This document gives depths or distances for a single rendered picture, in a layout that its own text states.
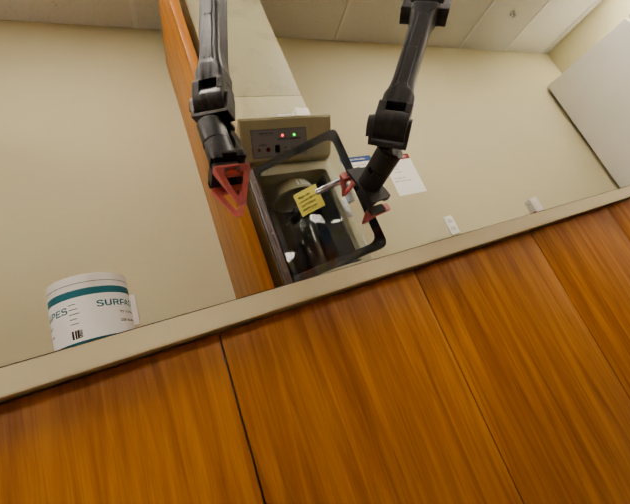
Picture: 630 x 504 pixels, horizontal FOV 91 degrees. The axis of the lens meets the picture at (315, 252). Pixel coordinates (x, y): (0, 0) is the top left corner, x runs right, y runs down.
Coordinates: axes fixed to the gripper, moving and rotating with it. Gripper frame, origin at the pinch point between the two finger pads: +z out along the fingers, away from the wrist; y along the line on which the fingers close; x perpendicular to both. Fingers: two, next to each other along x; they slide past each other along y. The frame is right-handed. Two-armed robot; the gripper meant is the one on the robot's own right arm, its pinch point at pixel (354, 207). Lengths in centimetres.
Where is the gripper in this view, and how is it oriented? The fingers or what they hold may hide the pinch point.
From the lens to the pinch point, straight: 83.0
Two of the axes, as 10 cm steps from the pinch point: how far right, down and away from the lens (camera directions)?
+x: -8.1, 3.2, -4.9
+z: -2.9, 5.2, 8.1
